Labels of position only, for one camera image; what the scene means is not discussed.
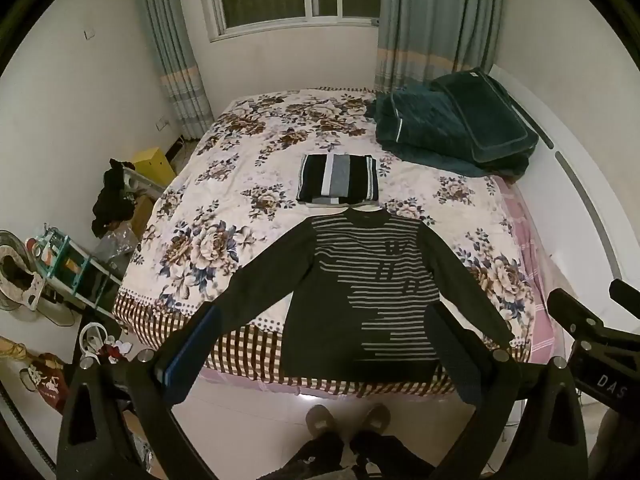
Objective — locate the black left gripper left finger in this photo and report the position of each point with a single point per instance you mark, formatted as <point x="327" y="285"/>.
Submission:
<point x="94" y="440"/>

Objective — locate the black grey striped sweater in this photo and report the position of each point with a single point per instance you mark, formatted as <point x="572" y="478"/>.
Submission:
<point x="359" y="284"/>

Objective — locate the white electric fan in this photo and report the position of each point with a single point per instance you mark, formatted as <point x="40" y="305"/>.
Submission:
<point x="24" y="289"/>

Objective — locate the black clothes pile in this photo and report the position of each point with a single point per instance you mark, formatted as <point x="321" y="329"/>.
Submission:
<point x="114" y="204"/>

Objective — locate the red brown bag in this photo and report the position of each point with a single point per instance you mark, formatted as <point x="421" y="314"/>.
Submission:
<point x="46" y="372"/>

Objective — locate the yellow box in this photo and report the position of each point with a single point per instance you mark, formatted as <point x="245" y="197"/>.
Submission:
<point x="154" y="165"/>

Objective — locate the white round floor object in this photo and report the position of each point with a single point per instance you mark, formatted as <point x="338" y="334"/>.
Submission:
<point x="91" y="339"/>

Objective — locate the white bed headboard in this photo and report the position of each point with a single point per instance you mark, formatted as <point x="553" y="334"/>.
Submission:
<point x="581" y="222"/>

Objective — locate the right teal curtain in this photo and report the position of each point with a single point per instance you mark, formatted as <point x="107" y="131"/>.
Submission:
<point x="421" y="40"/>

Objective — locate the teal curtain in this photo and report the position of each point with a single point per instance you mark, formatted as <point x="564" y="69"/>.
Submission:
<point x="165" y="27"/>
<point x="421" y="40"/>

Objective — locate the left teal curtain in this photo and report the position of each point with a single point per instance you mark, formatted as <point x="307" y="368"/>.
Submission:
<point x="165" y="27"/>

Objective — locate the pink striped bed sheet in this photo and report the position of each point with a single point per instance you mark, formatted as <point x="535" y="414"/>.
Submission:
<point x="543" y="338"/>

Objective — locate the dark teal folded quilt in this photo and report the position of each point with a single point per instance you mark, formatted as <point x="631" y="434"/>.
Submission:
<point x="465" y="122"/>

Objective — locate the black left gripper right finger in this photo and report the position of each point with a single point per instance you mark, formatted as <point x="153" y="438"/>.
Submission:
<point x="550" y="441"/>

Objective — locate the floral fleece bed blanket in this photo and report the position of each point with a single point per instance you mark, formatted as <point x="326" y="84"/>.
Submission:
<point x="237" y="195"/>

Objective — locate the folded black grey striped clothes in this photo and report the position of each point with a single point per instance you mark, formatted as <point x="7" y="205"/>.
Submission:
<point x="338" y="179"/>

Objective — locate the teal shelf rack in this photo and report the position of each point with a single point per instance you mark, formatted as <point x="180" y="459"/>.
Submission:
<point x="75" y="273"/>

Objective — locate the right brown slipper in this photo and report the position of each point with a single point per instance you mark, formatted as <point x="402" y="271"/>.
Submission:
<point x="377" y="419"/>

